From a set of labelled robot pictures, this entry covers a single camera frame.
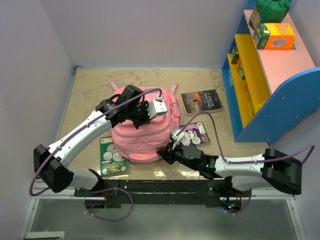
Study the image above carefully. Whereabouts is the orange packet on shelf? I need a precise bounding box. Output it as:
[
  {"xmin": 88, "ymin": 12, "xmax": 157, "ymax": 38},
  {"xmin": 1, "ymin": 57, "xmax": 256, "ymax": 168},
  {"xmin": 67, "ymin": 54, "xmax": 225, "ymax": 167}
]
[{"xmin": 243, "ymin": 83, "xmax": 254, "ymax": 113}]

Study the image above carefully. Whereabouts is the small green box lower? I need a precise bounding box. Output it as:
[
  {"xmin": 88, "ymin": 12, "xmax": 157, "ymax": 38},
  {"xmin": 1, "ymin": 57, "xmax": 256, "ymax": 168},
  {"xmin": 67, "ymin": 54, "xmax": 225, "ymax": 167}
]
[{"xmin": 237, "ymin": 63, "xmax": 246, "ymax": 80}]

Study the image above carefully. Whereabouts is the pink student backpack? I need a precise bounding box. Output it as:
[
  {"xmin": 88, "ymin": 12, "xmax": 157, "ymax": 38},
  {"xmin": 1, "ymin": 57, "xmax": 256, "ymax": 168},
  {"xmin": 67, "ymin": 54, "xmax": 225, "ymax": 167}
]
[{"xmin": 111, "ymin": 83, "xmax": 181, "ymax": 164}]

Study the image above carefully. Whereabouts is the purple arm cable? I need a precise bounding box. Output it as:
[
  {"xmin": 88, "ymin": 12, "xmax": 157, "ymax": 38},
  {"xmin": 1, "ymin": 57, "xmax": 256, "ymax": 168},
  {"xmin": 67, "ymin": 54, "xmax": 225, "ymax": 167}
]
[
  {"xmin": 29, "ymin": 87, "xmax": 164, "ymax": 197},
  {"xmin": 176, "ymin": 111, "xmax": 316, "ymax": 166}
]

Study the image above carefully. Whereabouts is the blue yellow pink shelf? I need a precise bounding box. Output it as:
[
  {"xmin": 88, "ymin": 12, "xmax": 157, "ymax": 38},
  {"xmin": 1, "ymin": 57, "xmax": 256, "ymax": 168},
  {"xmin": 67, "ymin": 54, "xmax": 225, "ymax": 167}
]
[{"xmin": 221, "ymin": 0, "xmax": 320, "ymax": 143}]

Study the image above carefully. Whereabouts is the brown card box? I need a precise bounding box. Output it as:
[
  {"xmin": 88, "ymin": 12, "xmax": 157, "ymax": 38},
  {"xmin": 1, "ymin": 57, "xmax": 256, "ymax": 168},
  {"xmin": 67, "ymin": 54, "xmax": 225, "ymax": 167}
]
[{"xmin": 249, "ymin": 6, "xmax": 261, "ymax": 31}]

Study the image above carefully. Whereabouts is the dark novel book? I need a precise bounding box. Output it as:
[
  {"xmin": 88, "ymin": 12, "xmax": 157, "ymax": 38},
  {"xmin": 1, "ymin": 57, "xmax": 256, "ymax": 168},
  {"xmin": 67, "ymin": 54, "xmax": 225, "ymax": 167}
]
[{"xmin": 181, "ymin": 89, "xmax": 223, "ymax": 116}]

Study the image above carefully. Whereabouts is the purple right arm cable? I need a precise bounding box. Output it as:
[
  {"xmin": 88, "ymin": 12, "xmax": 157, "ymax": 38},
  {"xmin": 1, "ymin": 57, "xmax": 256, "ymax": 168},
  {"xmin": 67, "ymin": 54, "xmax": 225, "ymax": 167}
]
[{"xmin": 176, "ymin": 111, "xmax": 316, "ymax": 166}]

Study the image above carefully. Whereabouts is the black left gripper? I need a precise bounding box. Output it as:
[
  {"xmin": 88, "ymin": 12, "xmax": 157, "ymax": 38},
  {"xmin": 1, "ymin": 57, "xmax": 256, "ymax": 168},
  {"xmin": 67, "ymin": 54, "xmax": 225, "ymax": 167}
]
[{"xmin": 127, "ymin": 100, "xmax": 156, "ymax": 129}]

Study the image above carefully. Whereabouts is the orange green crayon box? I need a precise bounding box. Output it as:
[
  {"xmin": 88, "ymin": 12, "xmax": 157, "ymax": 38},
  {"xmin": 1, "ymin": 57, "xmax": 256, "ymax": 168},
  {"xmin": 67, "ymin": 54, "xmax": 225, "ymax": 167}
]
[{"xmin": 253, "ymin": 23, "xmax": 295, "ymax": 50}]

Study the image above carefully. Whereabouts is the small green box upper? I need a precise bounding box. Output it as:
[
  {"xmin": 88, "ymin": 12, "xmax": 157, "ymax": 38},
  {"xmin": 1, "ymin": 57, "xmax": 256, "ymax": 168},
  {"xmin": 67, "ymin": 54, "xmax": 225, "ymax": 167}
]
[{"xmin": 230, "ymin": 45, "xmax": 241, "ymax": 65}]

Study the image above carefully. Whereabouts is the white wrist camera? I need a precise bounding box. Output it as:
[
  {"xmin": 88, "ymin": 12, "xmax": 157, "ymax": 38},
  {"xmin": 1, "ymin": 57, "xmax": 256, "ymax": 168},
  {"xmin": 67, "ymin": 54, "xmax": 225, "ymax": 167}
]
[
  {"xmin": 147, "ymin": 100, "xmax": 168, "ymax": 119},
  {"xmin": 170, "ymin": 128, "xmax": 185, "ymax": 150}
]

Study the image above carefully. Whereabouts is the small green box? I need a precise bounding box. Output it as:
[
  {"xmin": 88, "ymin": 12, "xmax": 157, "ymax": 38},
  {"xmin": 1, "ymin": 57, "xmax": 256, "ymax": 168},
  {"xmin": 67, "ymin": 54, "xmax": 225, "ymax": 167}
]
[
  {"xmin": 230, "ymin": 45, "xmax": 241, "ymax": 65},
  {"xmin": 237, "ymin": 63, "xmax": 246, "ymax": 80}
]

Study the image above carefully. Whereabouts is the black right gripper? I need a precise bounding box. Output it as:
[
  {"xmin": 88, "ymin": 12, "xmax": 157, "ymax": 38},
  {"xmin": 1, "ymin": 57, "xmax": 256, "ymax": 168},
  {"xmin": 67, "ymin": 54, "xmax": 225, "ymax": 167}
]
[{"xmin": 157, "ymin": 139, "xmax": 199, "ymax": 172}]

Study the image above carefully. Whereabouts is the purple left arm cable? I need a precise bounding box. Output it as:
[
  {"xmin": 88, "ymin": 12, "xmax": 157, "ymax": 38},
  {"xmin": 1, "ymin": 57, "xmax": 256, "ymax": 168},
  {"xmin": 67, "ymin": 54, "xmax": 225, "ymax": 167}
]
[{"xmin": 29, "ymin": 87, "xmax": 164, "ymax": 197}]

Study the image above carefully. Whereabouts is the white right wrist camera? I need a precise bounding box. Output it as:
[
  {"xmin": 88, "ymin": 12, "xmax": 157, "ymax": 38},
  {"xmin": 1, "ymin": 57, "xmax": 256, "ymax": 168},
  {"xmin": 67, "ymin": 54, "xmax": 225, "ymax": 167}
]
[{"xmin": 170, "ymin": 128, "xmax": 185, "ymax": 150}]

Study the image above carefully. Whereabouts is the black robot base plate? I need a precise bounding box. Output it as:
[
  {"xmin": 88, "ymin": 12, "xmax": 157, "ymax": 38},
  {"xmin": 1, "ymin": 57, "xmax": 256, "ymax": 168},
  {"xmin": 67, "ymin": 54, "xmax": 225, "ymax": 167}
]
[{"xmin": 74, "ymin": 179, "xmax": 250, "ymax": 208}]

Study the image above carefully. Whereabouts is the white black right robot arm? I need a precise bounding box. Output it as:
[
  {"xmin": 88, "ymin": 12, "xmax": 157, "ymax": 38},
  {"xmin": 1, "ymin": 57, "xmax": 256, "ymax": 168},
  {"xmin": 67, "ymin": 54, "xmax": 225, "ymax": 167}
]
[{"xmin": 156, "ymin": 143, "xmax": 303, "ymax": 197}]

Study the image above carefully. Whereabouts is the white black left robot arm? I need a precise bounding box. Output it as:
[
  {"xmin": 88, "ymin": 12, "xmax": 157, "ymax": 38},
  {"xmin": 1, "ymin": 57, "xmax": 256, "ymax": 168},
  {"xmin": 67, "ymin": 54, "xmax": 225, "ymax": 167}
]
[{"xmin": 29, "ymin": 84, "xmax": 158, "ymax": 197}]

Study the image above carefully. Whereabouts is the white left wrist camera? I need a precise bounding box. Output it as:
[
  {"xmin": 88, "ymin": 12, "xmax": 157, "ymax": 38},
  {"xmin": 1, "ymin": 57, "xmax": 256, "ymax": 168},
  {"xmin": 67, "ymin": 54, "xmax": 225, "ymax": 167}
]
[{"xmin": 147, "ymin": 100, "xmax": 168, "ymax": 119}]

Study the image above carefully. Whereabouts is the green paperback book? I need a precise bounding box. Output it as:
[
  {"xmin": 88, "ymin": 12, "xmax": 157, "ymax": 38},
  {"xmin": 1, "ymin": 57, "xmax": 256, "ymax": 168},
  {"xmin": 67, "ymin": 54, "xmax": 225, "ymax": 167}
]
[{"xmin": 99, "ymin": 137, "xmax": 129, "ymax": 177}]

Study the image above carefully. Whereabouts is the green cloth bag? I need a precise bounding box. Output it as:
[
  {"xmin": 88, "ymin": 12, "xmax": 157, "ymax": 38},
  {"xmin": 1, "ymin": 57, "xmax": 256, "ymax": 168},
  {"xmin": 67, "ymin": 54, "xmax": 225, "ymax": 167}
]
[{"xmin": 256, "ymin": 0, "xmax": 291, "ymax": 23}]

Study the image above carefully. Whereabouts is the purple paperback book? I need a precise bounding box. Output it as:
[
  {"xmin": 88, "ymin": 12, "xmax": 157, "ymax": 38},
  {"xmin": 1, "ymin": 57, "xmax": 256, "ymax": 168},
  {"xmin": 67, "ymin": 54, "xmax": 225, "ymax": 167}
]
[{"xmin": 181, "ymin": 121, "xmax": 211, "ymax": 149}]

